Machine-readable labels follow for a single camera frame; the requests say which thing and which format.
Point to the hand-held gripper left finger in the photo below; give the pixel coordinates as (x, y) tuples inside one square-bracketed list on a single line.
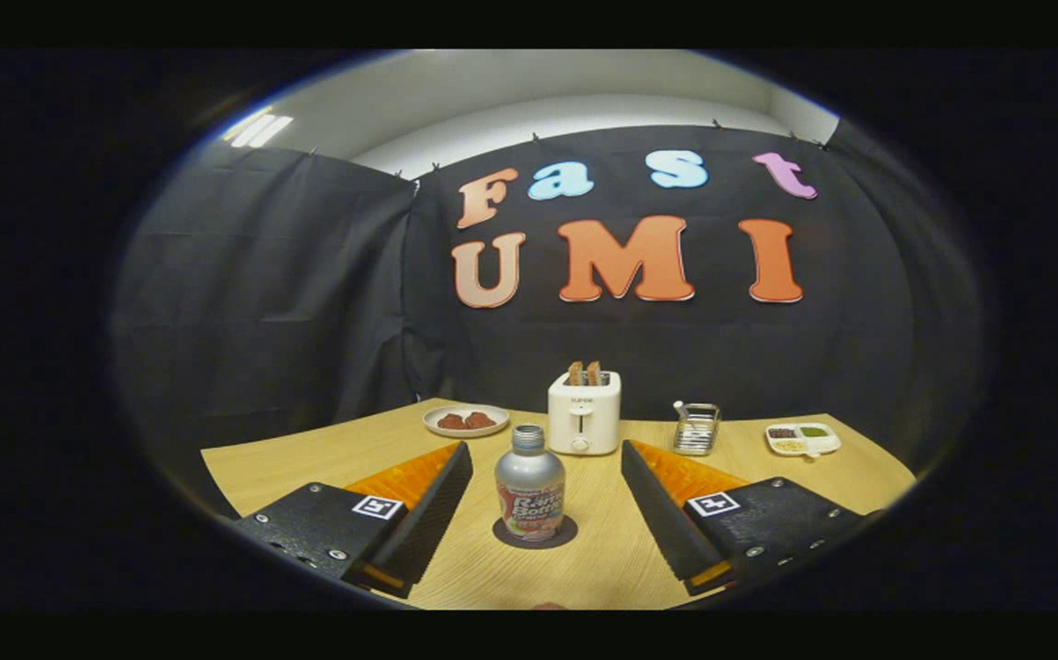
[(424, 522)]

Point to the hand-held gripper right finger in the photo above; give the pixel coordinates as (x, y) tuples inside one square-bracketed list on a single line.
[(662, 522)]

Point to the dark brown round coaster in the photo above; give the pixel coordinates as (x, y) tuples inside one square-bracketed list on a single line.
[(570, 533)]

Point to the silver juice bottle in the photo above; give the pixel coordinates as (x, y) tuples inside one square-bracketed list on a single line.
[(529, 477)]

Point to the wooden table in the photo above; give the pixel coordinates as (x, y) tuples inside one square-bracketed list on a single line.
[(602, 559)]

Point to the white oval plate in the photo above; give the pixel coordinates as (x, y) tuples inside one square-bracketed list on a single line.
[(465, 433)]

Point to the brown meat piece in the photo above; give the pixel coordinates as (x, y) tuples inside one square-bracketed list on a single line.
[(481, 421), (451, 422)]

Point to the white toaster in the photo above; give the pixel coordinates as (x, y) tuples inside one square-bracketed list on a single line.
[(584, 417)]

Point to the brown toast slice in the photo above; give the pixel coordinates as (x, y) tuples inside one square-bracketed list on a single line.
[(594, 373), (576, 373)]

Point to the white divided condiment dish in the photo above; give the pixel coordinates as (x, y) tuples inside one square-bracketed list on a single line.
[(827, 443)]

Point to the small twin ceiling light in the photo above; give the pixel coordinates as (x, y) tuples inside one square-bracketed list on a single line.
[(258, 130)]

